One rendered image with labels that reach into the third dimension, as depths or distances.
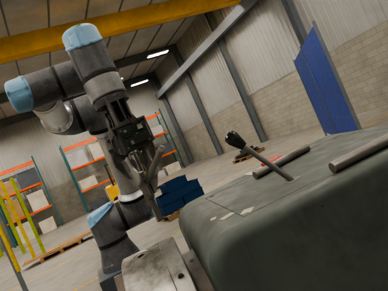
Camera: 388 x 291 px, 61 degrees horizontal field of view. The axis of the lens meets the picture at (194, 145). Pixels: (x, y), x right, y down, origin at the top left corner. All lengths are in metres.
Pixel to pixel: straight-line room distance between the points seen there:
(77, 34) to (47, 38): 11.09
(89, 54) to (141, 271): 0.44
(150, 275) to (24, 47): 11.14
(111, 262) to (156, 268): 0.62
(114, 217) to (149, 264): 0.59
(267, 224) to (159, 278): 0.24
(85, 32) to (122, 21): 11.71
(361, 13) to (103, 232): 11.57
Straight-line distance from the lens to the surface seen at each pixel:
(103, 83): 0.67
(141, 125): 0.65
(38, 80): 0.79
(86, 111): 1.14
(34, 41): 11.74
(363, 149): 0.70
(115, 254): 1.30
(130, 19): 12.52
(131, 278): 0.71
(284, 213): 0.60
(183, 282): 0.67
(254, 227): 0.58
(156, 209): 0.74
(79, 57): 0.70
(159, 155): 0.52
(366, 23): 12.21
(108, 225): 1.29
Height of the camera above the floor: 1.41
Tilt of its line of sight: 1 degrees down
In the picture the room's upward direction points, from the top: 24 degrees counter-clockwise
